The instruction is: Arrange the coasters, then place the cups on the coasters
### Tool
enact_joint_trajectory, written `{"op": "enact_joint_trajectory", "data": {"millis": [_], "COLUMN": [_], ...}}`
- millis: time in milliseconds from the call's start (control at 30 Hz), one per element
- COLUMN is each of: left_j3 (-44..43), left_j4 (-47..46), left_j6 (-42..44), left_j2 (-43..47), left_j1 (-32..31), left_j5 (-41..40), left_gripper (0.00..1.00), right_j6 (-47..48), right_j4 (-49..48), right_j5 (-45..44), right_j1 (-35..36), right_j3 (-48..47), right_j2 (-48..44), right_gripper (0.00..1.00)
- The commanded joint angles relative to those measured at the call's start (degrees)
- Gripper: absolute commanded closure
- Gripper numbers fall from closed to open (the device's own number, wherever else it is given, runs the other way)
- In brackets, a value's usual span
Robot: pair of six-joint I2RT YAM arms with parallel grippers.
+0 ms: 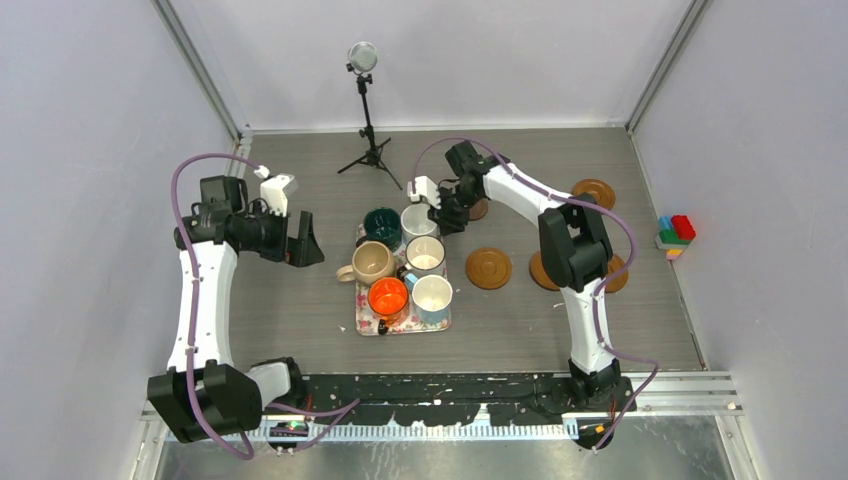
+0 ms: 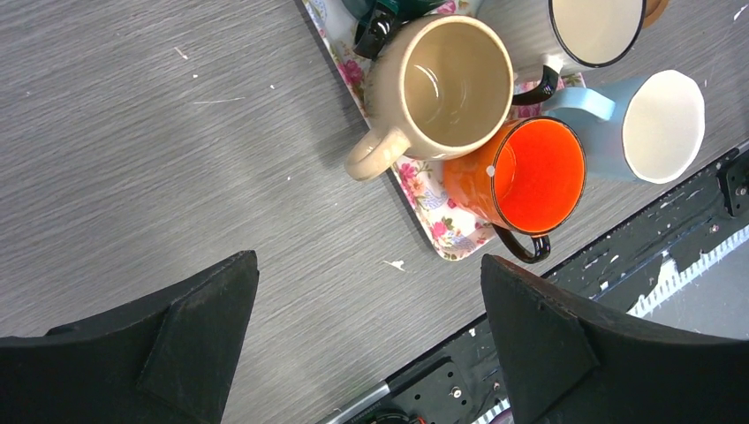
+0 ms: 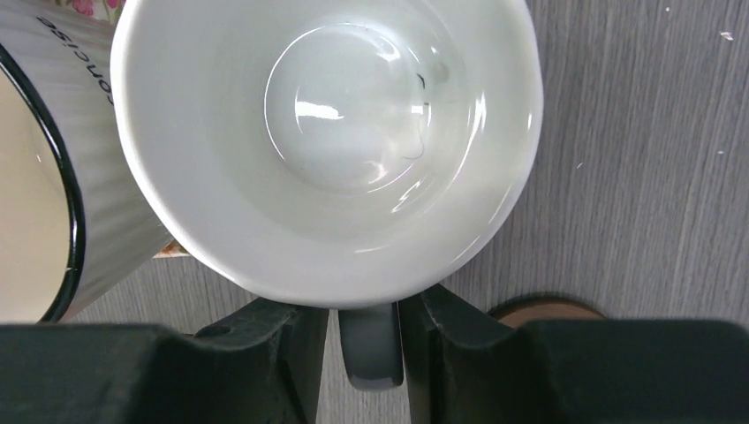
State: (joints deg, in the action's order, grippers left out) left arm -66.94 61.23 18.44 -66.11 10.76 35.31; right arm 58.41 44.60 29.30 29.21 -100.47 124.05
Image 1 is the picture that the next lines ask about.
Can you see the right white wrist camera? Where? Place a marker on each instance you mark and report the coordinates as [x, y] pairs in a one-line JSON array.
[[422, 190]]

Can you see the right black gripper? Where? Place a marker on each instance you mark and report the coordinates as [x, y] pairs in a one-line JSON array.
[[446, 221]]

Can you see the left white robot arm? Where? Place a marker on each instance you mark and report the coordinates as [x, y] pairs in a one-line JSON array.
[[201, 385]]

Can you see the beige mug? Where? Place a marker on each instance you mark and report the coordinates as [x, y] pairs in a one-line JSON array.
[[370, 262]]

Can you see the white light blue mug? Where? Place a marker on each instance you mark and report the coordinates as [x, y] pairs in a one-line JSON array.
[[432, 297]]

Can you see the floral serving tray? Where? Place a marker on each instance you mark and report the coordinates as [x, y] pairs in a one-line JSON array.
[[367, 323]]

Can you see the white mug blue base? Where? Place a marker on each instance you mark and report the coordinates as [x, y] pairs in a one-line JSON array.
[[416, 223]]

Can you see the microphone on black tripod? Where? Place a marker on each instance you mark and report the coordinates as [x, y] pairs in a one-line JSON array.
[[362, 58]]

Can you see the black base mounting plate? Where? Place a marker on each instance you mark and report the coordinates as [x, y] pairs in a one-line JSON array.
[[516, 399]]

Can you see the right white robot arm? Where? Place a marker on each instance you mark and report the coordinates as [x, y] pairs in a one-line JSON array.
[[575, 252]]

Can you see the dark green mug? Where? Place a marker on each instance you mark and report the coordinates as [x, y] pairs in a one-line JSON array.
[[383, 225]]

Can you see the orange mug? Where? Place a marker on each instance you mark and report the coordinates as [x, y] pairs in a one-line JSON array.
[[388, 298]]

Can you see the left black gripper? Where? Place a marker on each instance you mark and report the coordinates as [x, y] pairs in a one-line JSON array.
[[301, 251]]

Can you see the white mug brown rim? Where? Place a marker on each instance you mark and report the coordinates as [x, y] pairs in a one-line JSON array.
[[425, 255]]

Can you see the colourful toy block stack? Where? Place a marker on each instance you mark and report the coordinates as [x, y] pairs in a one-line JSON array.
[[676, 233]]

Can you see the dark brown wooden coaster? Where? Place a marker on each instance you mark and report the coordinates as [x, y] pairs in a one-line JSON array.
[[478, 210]]

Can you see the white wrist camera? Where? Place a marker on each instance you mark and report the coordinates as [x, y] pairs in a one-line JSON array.
[[276, 190], [422, 190]]

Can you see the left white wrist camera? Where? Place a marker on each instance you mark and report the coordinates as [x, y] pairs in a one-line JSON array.
[[276, 190]]

